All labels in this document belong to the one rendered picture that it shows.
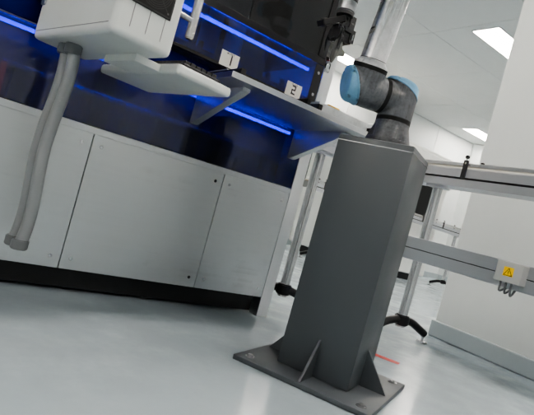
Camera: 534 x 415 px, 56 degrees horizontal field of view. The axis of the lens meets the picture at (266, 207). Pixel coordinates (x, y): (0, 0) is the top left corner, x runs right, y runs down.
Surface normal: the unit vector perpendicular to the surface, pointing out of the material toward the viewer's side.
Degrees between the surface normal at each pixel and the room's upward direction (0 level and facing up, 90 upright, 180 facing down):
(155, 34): 90
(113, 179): 90
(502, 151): 90
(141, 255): 90
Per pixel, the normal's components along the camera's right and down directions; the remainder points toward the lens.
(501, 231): -0.79, -0.22
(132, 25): 0.69, 0.19
